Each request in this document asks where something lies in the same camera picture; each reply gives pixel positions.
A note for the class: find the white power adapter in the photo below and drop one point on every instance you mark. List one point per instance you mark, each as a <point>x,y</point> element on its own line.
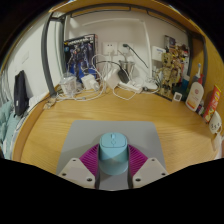
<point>112,78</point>

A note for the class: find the white wall-mounted box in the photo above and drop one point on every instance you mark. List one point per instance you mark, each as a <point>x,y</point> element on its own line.
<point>158,53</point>

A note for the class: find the colourful printed carton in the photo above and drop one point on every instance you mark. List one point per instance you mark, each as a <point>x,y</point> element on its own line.
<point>175,45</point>

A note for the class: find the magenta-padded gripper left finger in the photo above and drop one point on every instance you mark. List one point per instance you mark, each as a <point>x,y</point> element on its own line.
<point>75,171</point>

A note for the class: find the clear plastic cup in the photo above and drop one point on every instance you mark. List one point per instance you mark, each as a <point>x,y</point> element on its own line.
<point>68,85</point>

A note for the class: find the red chips can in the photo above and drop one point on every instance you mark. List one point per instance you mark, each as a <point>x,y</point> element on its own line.
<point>212,103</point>

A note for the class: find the white wall socket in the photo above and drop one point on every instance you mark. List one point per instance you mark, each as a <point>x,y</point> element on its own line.
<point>128,50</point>
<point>110,48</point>

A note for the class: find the blue robot model kit box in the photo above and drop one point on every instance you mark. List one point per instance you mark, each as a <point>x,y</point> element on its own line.
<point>80,56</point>

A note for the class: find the wooden shelf unit with items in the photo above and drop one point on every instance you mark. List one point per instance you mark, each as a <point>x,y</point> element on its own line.
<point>133,5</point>

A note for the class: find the black hanging bag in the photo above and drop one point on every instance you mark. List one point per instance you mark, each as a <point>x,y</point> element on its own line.
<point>21,93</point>

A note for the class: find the small blue packet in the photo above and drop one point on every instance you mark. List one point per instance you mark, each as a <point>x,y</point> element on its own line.
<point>200,107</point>

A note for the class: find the light blue computer mouse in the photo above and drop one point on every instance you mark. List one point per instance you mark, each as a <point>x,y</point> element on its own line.
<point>113,153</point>

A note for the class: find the clear plastic food container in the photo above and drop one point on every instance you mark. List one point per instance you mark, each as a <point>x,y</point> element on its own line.
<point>217,143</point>

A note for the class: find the small white charger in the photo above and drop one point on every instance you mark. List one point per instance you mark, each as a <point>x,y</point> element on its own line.
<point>89,81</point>

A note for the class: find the white red-capped lotion bottle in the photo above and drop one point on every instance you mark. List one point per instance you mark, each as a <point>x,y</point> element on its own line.
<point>195,95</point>

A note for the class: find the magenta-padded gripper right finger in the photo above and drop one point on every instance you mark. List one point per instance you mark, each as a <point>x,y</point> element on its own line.
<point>150,171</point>

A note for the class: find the grey mouse pad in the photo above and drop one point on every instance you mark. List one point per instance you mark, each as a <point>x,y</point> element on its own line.
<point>83,133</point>

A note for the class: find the black power adapter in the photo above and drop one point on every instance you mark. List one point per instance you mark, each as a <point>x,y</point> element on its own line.
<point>123,76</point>

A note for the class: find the small white cube clock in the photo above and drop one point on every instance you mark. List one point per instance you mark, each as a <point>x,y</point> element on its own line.
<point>177,96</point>

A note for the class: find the grey metal desk frame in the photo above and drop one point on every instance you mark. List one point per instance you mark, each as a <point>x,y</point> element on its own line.
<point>46,56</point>

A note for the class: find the teal blanket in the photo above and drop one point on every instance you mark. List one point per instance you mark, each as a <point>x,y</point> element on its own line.
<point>6,123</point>

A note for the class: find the metal cup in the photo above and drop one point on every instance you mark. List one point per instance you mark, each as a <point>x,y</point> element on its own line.
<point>128,66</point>

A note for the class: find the white power strip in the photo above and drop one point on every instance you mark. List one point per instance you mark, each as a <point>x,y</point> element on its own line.
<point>131,87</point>

